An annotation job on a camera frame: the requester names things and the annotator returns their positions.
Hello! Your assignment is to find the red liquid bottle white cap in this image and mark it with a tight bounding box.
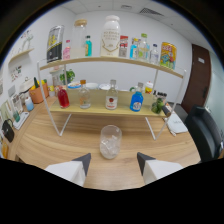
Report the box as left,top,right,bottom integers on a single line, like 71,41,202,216
57,85,71,109

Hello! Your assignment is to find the white tray with green cup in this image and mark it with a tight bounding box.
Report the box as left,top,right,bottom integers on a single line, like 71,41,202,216
12,111,30,131

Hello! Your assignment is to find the light blue cup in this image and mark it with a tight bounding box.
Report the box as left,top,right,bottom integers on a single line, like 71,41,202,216
24,96,35,112

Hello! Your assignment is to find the white notebook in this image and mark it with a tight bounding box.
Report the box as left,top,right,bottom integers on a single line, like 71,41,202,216
165,113,189,135

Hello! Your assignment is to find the clear glass with ice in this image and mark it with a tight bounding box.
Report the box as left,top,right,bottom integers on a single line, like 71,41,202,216
99,124,123,160

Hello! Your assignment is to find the black chair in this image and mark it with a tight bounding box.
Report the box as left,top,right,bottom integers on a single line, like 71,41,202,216
184,105,224,163

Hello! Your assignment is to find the green glass jar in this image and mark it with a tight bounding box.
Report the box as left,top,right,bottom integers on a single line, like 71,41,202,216
151,93,167,115

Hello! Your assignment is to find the black bag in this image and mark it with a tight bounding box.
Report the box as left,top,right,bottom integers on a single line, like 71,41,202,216
1,118,16,143

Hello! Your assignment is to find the blue liquid bottle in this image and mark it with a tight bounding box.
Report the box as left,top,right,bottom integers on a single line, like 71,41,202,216
129,82,145,113

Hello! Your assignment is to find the two-tier wooden shelf rack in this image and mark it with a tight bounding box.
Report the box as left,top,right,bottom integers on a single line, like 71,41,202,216
36,55,188,141

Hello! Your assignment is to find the orange storage basket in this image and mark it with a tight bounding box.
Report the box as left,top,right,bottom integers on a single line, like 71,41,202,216
29,82,50,105

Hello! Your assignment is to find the clear bottle red label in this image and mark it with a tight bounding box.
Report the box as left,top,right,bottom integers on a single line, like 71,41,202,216
105,79,119,111

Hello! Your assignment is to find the blue rimmed bowl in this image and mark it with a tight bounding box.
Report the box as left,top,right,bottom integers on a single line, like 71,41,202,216
67,81,82,90

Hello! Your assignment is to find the green potted plant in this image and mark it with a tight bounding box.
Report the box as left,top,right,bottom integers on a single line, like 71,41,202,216
59,69,76,85

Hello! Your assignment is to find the brown door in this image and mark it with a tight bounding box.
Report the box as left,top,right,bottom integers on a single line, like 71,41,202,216
181,43,212,114

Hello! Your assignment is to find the small clear bottle blue cap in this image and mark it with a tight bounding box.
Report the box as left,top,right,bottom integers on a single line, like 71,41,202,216
149,43,160,65

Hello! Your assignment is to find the small pink bottle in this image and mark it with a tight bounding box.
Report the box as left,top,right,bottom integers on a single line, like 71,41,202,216
62,39,72,61

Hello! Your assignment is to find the small light blue bottle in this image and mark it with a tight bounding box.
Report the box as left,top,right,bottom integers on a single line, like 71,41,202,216
129,37,139,61

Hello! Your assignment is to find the teal liquid bottle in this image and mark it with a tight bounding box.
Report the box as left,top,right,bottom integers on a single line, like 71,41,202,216
84,35,93,58

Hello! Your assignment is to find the bottle with black yellow label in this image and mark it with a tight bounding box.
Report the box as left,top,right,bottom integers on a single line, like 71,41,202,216
46,25,65,64

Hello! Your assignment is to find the glass jar cork lid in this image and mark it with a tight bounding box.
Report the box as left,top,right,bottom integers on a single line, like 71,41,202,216
69,18,88,60

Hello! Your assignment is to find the large white bottle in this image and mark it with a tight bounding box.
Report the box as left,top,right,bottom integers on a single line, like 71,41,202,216
100,14,121,58

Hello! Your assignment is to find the wooden wall shelf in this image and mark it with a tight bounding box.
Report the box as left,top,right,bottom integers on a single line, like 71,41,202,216
8,47,35,64

